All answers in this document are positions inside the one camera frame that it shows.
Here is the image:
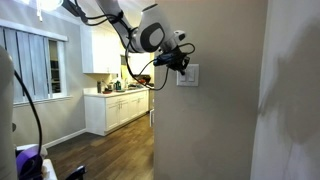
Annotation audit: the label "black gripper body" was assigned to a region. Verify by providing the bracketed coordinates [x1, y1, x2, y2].
[153, 45, 184, 69]

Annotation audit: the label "bright ceiling light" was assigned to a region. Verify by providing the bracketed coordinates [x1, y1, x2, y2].
[35, 0, 65, 12]

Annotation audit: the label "white upper kitchen cabinet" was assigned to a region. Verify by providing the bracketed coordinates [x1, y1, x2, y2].
[79, 23, 122, 75]

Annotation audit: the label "white lower kitchen cabinets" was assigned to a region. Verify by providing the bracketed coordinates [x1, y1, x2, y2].
[83, 87, 155, 137]

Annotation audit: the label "dark ceiling fan blade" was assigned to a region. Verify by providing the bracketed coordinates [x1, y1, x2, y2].
[61, 0, 88, 20]

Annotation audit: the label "white baseboard trim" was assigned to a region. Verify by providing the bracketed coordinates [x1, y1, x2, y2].
[42, 128, 88, 150]

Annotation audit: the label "white vertical window blinds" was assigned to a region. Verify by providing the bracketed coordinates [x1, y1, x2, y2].
[0, 26, 63, 104]

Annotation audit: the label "dark chair edge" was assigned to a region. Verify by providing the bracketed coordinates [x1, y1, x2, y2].
[64, 165, 87, 180]

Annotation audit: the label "white box under purple object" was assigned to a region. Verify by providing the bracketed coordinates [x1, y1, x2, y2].
[15, 143, 58, 180]

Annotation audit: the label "purple round object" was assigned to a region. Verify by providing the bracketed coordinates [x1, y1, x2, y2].
[15, 146, 45, 180]

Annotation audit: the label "white double switch wall plate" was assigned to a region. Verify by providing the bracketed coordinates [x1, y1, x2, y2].
[176, 63, 200, 88]

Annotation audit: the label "black cable thick curved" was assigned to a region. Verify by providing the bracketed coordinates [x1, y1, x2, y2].
[13, 69, 44, 161]

